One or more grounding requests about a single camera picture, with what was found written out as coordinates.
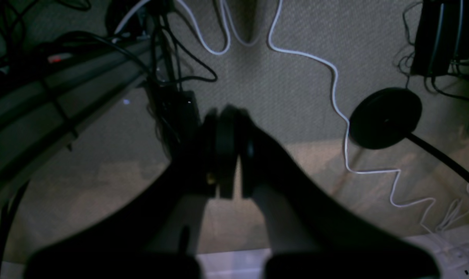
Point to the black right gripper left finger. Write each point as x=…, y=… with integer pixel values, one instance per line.
x=117, y=247

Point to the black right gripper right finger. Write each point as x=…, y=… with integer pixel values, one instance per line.
x=311, y=235

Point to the black round stand base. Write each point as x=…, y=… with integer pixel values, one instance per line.
x=383, y=119

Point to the aluminium table frame rail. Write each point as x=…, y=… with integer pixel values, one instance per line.
x=53, y=105

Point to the black device with cables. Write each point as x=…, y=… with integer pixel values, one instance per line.
x=442, y=36

